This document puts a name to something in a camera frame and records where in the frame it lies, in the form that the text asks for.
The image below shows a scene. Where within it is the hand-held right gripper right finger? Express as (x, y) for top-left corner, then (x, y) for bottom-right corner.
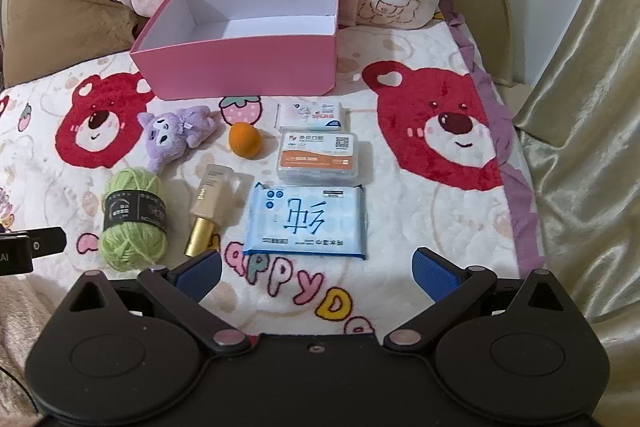
(382, 247), (583, 353)

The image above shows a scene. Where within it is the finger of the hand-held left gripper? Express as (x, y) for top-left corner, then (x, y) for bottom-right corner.
(20, 228), (67, 258)

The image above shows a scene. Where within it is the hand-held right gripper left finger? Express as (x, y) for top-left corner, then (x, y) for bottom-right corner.
(55, 249), (251, 355)

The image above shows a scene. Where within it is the beige foundation bottle gold cap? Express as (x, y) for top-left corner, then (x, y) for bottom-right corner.
(183, 163), (236, 258)

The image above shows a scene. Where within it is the green yarn ball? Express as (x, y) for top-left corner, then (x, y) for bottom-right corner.
(98, 167), (171, 272)

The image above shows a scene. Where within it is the blue wet wipes packet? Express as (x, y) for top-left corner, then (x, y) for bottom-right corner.
(243, 183), (368, 260)

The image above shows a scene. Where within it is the orange makeup sponge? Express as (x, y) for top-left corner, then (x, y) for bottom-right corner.
(229, 122), (262, 154)

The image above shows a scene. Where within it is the purple plush toy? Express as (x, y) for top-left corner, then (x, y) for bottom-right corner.
(137, 105), (219, 172)

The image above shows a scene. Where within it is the clear plastic box orange label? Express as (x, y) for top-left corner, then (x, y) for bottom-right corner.
(276, 130), (364, 184)

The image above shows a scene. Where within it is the small white tissue packet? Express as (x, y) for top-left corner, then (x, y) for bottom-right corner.
(276, 102), (349, 131)

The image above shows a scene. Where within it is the pink cardboard box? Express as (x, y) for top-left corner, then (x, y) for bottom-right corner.
(129, 0), (341, 100)

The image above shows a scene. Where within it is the beige fuzzy blanket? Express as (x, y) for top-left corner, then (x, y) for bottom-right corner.
(0, 277), (66, 418)

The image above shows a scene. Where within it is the gold satin curtain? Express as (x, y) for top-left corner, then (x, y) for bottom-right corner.
(515, 0), (640, 427)

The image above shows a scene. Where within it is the brown pillow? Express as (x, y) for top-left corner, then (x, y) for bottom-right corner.
(2, 0), (141, 88)

